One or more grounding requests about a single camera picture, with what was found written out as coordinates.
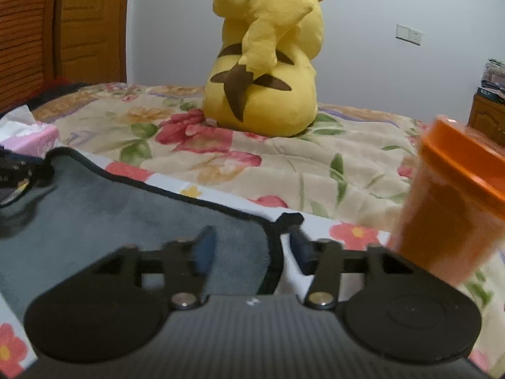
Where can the floral bed blanket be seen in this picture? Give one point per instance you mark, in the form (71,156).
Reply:
(296,162)

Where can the white wall switch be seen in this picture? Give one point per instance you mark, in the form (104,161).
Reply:
(409,34)

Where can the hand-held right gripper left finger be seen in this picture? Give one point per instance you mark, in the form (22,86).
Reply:
(206,246)

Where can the wooden louvered panel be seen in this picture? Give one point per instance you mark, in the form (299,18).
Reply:
(23,35)

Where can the grey towel with black edge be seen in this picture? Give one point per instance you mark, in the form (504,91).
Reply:
(118,213)

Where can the wooden nightstand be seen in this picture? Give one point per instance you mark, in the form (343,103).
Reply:
(487,120)

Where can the orange plastic cup with lid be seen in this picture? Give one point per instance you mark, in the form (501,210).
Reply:
(442,213)

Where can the stack of books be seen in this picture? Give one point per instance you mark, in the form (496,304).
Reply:
(493,81)

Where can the wooden door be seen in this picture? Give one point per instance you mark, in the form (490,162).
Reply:
(92,23)

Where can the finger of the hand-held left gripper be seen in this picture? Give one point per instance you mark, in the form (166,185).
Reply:
(15,175)

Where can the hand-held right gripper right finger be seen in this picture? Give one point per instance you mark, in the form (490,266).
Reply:
(299,248)

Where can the pink tissue pack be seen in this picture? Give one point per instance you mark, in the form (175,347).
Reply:
(27,136)

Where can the yellow plush toy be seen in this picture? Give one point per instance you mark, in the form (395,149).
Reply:
(268,87)

